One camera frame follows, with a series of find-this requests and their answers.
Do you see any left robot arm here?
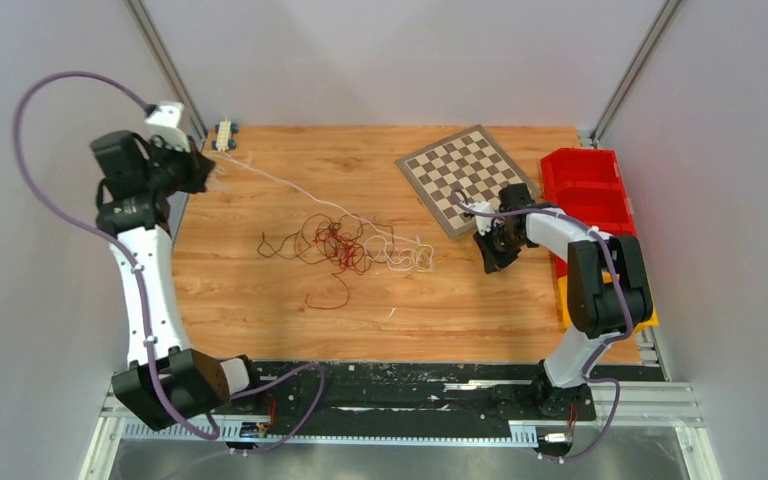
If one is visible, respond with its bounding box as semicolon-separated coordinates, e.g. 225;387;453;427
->
90;130;266;440

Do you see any red bin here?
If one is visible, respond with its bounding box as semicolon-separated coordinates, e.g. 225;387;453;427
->
540;148;622;194
546;186;636;235
545;223;636;278

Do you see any yellow cable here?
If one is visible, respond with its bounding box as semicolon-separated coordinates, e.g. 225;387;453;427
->
407;243;437;274

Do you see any white cable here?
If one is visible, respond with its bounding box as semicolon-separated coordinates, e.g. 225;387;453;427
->
365;235;425;274
208;150;425;246

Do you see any aluminium frame rail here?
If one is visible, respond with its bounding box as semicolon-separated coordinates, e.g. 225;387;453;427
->
80;365;721;479

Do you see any red bin middle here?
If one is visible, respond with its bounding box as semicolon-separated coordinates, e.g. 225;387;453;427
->
546;186;636;235

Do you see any yellow bin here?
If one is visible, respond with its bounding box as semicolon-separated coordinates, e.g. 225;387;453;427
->
557;276;660;334

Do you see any red cable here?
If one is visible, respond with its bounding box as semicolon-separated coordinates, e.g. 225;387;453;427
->
314;221;375;276

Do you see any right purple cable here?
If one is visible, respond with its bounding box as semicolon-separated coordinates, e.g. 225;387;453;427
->
450;188;622;463

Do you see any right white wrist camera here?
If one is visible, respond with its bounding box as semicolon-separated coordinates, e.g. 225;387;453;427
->
469;201;495;236

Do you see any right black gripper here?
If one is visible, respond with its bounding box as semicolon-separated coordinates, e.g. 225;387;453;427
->
474;222;528;275

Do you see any red bin far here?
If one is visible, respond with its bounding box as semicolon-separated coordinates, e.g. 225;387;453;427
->
540;148;622;194

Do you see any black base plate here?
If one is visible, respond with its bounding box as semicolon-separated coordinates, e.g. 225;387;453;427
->
135;358;667;439

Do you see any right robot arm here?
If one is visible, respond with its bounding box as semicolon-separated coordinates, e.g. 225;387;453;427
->
465;183;654;418

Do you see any checkered chessboard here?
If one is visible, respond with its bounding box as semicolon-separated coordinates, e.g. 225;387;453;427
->
395;125;542;240

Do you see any red bin near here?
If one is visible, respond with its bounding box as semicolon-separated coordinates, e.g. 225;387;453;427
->
545;223;636;278

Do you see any white toy block car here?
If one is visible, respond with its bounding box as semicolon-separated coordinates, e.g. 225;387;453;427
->
212;119;239;152

